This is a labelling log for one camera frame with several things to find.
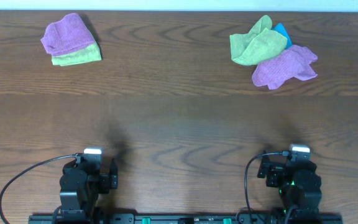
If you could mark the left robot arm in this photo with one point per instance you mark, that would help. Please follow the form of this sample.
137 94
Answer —
80 186

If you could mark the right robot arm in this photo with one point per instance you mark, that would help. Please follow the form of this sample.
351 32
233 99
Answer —
294 175

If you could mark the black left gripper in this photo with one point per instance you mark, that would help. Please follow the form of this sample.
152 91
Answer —
105 181

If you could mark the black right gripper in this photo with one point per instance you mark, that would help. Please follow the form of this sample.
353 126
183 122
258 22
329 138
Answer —
275 170

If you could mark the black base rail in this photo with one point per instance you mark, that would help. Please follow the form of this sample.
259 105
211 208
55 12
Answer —
130 218

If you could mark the folded green cloth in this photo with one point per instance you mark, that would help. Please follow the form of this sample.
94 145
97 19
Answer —
89 54

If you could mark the blue cloth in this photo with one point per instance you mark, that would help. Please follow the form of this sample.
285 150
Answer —
281 30

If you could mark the folded purple cloth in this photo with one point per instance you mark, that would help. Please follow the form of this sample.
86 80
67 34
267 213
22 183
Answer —
66 36

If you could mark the purple microfiber cloth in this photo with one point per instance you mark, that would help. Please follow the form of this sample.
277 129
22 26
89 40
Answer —
294 62

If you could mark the crumpled green cloth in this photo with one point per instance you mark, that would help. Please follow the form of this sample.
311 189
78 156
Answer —
259 44

